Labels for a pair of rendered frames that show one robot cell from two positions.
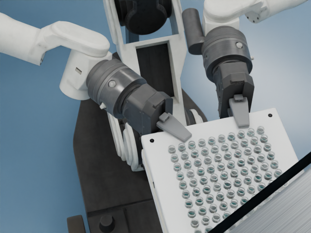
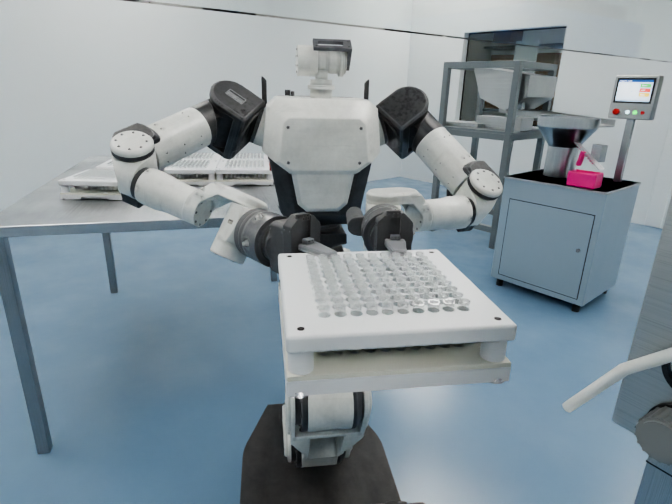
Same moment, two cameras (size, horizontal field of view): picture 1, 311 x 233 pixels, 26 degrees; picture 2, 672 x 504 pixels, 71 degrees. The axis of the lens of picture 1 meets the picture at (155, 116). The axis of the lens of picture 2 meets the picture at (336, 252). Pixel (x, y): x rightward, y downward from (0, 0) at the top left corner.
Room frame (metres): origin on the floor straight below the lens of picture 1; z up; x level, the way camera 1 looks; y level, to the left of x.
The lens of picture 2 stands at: (0.00, -0.12, 1.27)
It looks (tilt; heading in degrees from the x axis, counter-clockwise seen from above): 19 degrees down; 5
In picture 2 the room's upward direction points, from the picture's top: 2 degrees clockwise
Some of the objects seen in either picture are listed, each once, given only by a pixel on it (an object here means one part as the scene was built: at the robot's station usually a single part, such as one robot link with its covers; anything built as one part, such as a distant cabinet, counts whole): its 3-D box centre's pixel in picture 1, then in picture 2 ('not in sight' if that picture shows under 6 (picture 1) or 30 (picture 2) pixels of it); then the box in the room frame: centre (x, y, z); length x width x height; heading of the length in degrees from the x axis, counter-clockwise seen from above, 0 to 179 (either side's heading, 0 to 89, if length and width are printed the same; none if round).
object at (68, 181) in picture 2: not in sight; (106, 177); (1.72, 0.94, 0.92); 0.25 x 0.24 x 0.02; 98
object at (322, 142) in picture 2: not in sight; (317, 151); (1.21, 0.05, 1.12); 0.34 x 0.30 x 0.36; 104
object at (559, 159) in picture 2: not in sight; (573, 148); (3.18, -1.33, 0.95); 0.49 x 0.36 x 0.38; 47
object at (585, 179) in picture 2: not in sight; (584, 179); (2.86, -1.31, 0.80); 0.16 x 0.12 x 0.09; 47
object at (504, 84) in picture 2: not in sight; (504, 159); (4.02, -1.13, 0.75); 1.43 x 1.06 x 1.50; 47
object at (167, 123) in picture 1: (175, 127); (318, 247); (0.64, -0.03, 1.05); 0.06 x 0.03 x 0.02; 46
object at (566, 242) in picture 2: not in sight; (560, 236); (3.11, -1.33, 0.38); 0.63 x 0.57 x 0.76; 47
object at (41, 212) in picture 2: not in sight; (182, 181); (2.11, 0.81, 0.84); 1.50 x 1.10 x 0.04; 20
